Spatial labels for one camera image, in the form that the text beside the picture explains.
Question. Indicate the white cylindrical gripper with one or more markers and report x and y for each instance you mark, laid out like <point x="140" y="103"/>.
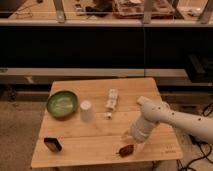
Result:
<point x="141" y="129"/>

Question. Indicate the white ceramic cup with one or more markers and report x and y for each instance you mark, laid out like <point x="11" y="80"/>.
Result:
<point x="86" y="111"/>

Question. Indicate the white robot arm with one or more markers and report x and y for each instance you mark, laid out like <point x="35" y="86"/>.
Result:
<point x="155" y="112"/>

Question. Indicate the dark brown eraser block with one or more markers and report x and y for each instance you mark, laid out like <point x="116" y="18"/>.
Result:
<point x="53" y="144"/>

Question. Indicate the small white cube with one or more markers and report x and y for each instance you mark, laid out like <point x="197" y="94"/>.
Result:
<point x="108" y="115"/>

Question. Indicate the wooden table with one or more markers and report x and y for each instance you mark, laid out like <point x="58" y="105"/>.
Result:
<point x="97" y="142"/>

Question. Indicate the green bowl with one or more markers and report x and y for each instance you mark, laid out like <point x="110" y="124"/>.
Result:
<point x="62" y="104"/>

